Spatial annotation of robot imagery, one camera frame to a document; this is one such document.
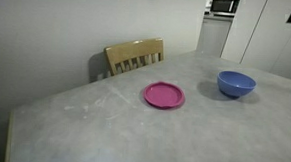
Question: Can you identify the stainless steel microwave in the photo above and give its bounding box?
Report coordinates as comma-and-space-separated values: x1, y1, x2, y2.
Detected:
209, 0, 241, 18

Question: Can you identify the blue plastic bowl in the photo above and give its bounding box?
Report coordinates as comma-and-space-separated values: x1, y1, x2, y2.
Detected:
216, 70, 258, 100

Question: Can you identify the wooden slat-back chair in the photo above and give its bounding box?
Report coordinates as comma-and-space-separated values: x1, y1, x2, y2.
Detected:
102, 34, 166, 80

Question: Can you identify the pink round plastic lid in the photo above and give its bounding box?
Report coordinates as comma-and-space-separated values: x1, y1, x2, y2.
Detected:
142, 80, 186, 111

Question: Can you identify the grey kitchen counter cabinet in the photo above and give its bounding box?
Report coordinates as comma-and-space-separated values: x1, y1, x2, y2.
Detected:
196, 15, 234, 58

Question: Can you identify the white tall cabinet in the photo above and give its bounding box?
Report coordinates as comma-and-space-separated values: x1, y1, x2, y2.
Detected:
219, 0, 291, 84

